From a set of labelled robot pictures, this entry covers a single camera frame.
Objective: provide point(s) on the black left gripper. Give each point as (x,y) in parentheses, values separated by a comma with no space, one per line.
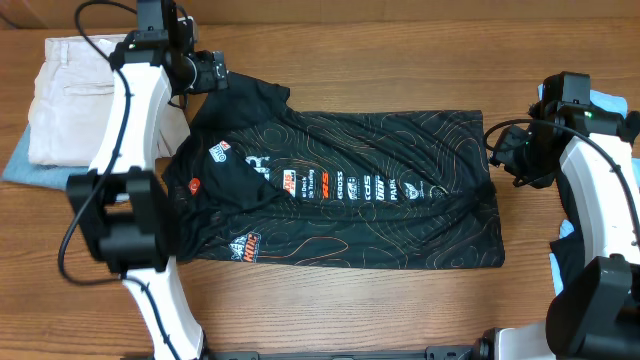
(212,71)

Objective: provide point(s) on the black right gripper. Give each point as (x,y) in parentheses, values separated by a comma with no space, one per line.
(539,179)

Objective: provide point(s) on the black printed cycling jersey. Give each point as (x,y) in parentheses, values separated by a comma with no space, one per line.
(260,182)

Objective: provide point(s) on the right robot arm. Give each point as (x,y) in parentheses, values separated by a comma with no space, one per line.
(597,315)

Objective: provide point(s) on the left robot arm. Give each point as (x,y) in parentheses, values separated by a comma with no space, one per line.
(119,205)

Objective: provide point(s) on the light blue shirt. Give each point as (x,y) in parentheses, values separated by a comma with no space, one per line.
(607,100)

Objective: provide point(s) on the plain black shirt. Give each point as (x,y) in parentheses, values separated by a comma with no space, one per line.
(598,187)

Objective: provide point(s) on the folded beige pants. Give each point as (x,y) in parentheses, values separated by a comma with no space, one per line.
(70,111)

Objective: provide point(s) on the folded blue jeans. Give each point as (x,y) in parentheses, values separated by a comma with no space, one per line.
(19,170)

